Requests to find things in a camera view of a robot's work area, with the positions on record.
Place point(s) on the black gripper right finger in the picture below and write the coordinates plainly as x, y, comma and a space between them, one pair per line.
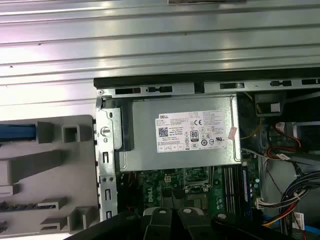
190, 225

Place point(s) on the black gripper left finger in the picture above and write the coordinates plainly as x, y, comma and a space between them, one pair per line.
157, 225

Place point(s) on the hard disk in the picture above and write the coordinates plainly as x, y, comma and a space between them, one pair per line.
17, 133

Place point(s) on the CPU socket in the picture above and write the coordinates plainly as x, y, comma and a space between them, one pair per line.
200, 201

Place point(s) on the metal socket cover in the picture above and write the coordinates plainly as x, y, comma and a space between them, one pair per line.
200, 187

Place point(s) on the green motherboard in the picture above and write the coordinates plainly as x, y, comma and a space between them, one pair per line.
155, 180

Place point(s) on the black RAM slot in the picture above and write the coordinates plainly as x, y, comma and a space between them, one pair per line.
225, 190
230, 190
236, 190

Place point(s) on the black open PC case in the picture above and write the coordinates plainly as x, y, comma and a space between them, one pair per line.
110, 170

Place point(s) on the grey power supply unit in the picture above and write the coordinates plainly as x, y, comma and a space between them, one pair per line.
145, 130

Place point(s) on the grey parts rack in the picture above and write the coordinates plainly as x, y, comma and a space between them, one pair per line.
50, 160

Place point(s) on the RAM stick on rack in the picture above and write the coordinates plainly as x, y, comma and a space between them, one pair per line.
20, 206

